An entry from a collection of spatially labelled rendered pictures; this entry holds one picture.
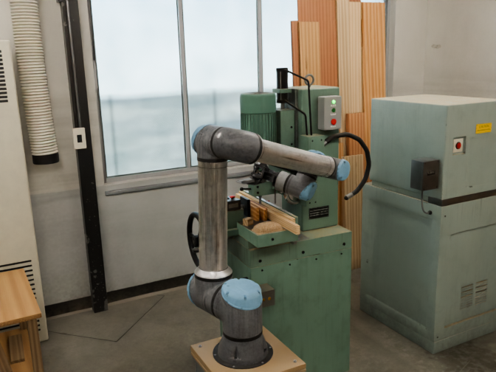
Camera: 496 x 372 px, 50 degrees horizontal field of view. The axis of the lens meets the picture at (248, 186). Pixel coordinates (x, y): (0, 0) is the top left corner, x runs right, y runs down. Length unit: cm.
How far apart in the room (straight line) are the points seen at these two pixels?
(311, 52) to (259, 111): 165
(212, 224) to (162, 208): 187
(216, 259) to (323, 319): 97
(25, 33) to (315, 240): 199
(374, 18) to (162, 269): 254
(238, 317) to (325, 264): 88
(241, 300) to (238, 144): 56
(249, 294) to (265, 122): 93
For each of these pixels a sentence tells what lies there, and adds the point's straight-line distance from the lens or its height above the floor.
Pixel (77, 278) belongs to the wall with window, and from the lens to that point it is 386.
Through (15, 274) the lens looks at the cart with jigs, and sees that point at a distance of 331.
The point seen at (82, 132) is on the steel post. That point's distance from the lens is 352.
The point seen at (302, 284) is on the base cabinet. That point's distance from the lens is 272.
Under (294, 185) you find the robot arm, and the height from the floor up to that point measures 113.
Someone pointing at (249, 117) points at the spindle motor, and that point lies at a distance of 256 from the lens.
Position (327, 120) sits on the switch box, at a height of 137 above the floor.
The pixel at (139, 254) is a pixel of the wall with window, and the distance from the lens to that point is 391.
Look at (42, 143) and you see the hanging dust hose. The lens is 341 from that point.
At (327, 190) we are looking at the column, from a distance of 277.
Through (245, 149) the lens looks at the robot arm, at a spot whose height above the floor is 137.
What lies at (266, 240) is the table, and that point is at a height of 87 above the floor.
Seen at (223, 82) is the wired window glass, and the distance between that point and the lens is 400.
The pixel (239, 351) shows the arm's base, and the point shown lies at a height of 64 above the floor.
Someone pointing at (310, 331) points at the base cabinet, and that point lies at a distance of 286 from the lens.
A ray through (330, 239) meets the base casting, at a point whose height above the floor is 78.
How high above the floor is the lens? 169
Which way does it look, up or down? 14 degrees down
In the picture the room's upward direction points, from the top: 2 degrees counter-clockwise
